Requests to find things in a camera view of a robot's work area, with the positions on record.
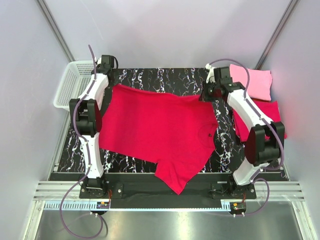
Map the crimson t shirt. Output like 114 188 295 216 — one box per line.
99 84 218 194
233 100 282 143

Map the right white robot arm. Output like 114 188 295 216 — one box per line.
199 64 285 199

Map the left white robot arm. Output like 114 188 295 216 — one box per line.
69 55 119 198

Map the white plastic basket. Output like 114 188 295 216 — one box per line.
53 60 94 111

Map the folded pink t shirt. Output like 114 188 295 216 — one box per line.
229 64 273 102

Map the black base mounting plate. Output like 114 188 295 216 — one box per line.
79 173 257 210

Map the aluminium frame rail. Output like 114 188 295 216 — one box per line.
33 180 305 202

